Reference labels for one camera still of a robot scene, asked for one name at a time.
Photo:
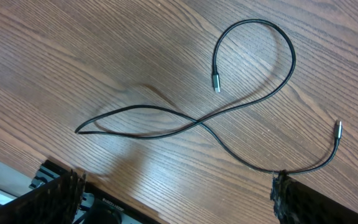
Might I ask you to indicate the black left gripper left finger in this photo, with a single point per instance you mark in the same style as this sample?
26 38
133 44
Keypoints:
54 202

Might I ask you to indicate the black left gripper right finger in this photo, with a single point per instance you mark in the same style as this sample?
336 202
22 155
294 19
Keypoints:
296 203

